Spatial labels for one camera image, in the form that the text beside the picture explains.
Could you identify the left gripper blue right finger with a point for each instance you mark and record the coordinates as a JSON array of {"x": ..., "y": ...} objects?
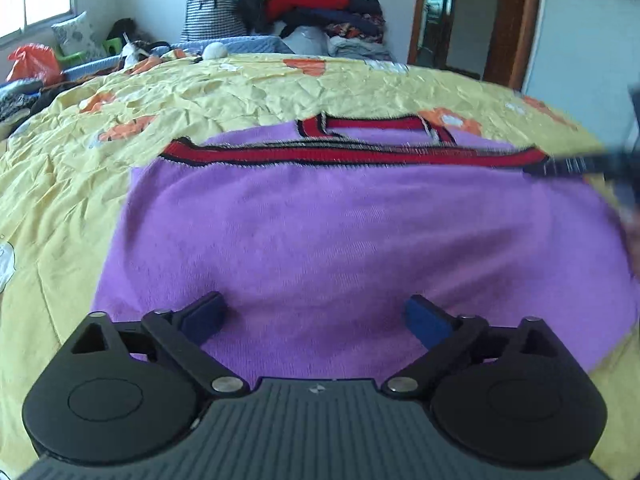
[{"x": 433, "y": 326}]

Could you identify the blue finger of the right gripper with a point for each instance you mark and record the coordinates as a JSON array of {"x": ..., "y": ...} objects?
[{"x": 567, "y": 167}]

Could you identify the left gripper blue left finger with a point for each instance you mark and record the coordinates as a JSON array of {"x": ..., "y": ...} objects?
[{"x": 193, "y": 325}]

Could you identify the purple sweater red collar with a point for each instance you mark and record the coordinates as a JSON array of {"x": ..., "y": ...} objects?
[{"x": 317, "y": 232}]

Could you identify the folded clothes stack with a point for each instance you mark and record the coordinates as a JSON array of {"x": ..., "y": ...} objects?
[{"x": 358, "y": 31}]

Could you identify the white wardrobe door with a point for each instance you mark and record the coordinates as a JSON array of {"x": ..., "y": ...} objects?
[{"x": 585, "y": 59}]

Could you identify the yellow carrot print bedspread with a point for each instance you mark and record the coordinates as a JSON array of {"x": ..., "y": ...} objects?
[{"x": 66, "y": 175}]

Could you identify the white round plush ball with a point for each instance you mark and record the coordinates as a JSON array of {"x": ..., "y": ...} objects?
[{"x": 215, "y": 51}]

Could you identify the blue knitted blanket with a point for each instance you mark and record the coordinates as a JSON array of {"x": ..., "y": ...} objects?
[{"x": 234, "y": 45}]

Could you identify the green plastic stool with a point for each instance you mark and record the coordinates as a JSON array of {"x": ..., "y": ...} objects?
[{"x": 111, "y": 47}]

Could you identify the red folded garment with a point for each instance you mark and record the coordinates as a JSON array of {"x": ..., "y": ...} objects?
[{"x": 274, "y": 9}]

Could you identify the houndstooth checkered bag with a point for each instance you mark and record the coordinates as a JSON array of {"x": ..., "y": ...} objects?
[{"x": 211, "y": 19}]

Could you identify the orange plastic bag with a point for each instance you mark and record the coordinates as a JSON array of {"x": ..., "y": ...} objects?
[{"x": 35, "y": 61}]

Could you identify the white floral pillow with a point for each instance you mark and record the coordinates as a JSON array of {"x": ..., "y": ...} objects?
[{"x": 77, "y": 35}]

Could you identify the brown wooden door frame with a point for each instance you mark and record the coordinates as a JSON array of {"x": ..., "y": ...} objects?
[{"x": 486, "y": 40}]

